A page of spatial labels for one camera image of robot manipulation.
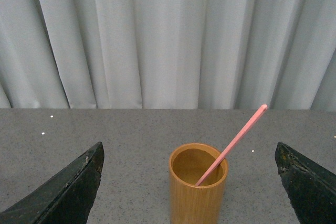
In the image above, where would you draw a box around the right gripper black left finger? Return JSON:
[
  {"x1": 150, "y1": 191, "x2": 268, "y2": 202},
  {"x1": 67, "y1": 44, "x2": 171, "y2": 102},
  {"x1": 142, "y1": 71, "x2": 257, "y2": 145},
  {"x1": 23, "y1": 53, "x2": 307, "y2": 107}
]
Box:
[{"x1": 1, "y1": 142, "x2": 104, "y2": 223}]

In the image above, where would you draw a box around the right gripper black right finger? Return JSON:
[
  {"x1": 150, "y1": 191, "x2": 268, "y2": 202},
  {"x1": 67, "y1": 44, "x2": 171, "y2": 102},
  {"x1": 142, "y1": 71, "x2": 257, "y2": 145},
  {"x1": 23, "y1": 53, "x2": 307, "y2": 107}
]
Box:
[{"x1": 275, "y1": 142, "x2": 335, "y2": 223}]

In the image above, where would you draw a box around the pink chopstick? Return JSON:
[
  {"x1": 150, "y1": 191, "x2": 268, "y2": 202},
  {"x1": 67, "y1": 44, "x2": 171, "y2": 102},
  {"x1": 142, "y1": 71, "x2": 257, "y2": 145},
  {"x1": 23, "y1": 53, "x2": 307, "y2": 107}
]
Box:
[{"x1": 195, "y1": 104, "x2": 268, "y2": 186}]

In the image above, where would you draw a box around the wooden cylindrical chopstick holder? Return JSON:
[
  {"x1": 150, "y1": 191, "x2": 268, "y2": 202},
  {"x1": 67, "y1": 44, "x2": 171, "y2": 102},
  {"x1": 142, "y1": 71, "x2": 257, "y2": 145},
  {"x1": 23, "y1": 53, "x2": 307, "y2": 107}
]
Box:
[{"x1": 169, "y1": 143, "x2": 229, "y2": 223}]

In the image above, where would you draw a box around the grey pleated curtain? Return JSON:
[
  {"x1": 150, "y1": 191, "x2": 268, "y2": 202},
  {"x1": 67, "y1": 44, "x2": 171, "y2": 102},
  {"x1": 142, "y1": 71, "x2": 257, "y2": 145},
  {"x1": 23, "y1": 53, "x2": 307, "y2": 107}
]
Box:
[{"x1": 1, "y1": 0, "x2": 335, "y2": 111}]

